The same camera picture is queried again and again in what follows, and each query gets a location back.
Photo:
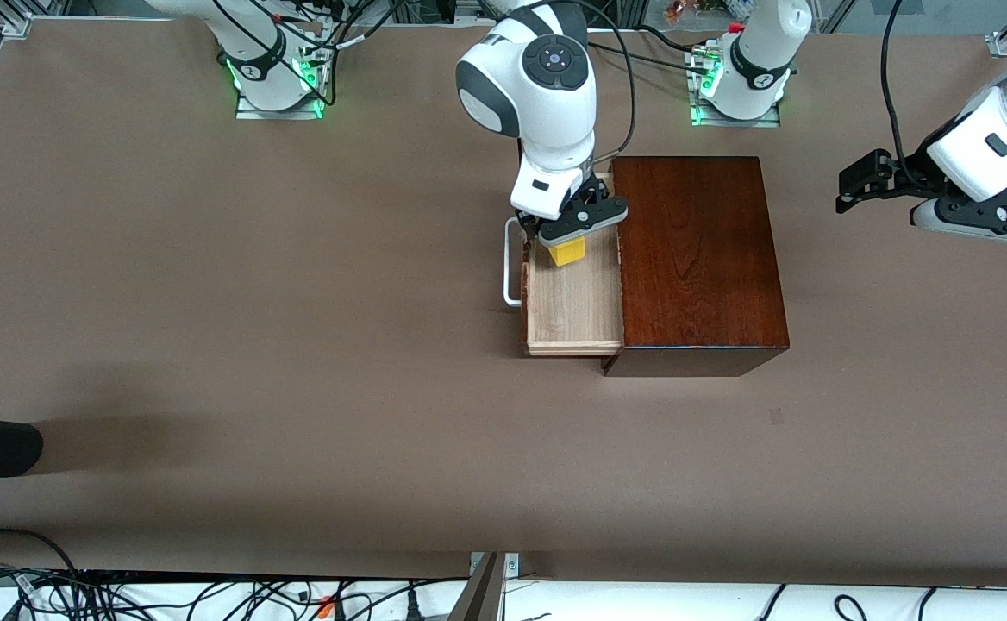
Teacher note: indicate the aluminium frame post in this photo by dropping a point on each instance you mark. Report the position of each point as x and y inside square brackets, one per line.
[482, 595]

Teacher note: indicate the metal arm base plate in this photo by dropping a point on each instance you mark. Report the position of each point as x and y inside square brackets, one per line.
[697, 121]
[245, 114]

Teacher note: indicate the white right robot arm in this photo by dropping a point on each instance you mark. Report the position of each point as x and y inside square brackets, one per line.
[547, 103]

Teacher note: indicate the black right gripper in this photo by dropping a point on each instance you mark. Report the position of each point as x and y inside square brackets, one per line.
[587, 195]

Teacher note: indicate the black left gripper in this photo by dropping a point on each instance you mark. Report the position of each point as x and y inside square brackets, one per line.
[910, 176]

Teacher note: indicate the wooden drawer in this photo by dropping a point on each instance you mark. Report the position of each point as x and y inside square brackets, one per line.
[572, 302]

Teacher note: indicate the dark brown wooden cabinet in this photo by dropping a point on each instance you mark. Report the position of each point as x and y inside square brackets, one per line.
[702, 259]

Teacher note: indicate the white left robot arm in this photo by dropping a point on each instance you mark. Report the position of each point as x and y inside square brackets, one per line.
[762, 52]

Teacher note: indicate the yellow cube block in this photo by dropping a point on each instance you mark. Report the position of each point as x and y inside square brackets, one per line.
[568, 253]

